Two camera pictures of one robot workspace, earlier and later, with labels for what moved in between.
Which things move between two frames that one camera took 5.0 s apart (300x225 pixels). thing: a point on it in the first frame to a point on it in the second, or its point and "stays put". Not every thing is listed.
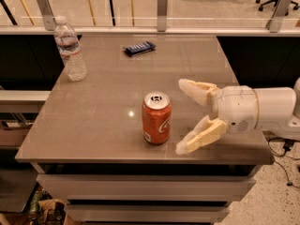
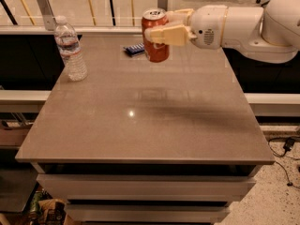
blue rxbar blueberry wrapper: [139, 49] stays put
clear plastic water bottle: [67, 40] stays put
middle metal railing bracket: [162, 10] stays put
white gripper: [236, 108] to [206, 27]
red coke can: [157, 114] to [154, 52]
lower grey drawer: [146, 213] stays put
